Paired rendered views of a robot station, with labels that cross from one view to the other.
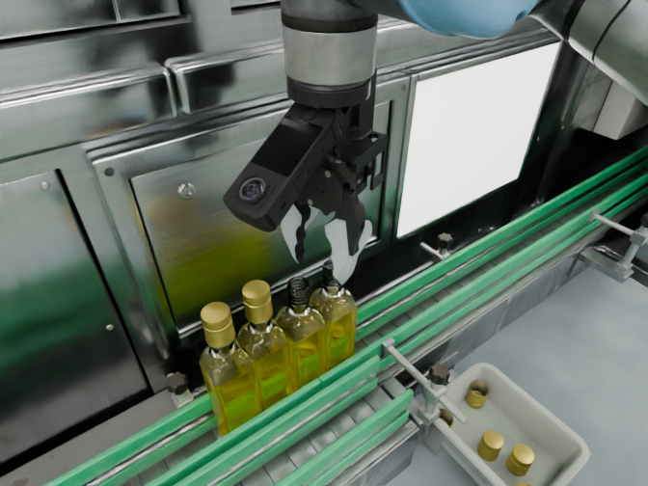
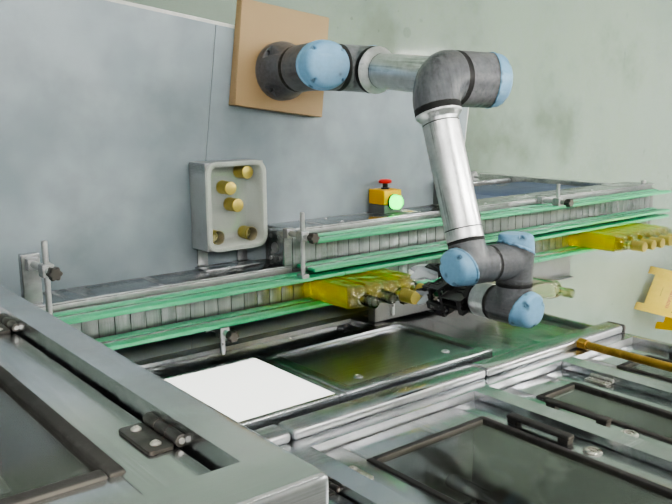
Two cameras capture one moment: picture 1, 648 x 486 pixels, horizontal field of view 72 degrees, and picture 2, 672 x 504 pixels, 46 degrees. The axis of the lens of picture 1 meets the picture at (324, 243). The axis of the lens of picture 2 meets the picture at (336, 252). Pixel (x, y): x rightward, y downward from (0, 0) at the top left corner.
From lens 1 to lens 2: 1.80 m
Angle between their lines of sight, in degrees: 72
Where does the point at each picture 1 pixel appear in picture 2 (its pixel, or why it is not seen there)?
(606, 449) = (157, 160)
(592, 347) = (79, 223)
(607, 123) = not seen: outside the picture
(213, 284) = (396, 337)
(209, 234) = (418, 345)
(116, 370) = not seen: hidden behind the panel
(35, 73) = (525, 367)
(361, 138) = (447, 291)
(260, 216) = not seen: hidden behind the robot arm
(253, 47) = (454, 388)
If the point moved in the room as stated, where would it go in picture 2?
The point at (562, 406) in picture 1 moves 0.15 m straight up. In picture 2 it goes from (152, 199) to (181, 205)
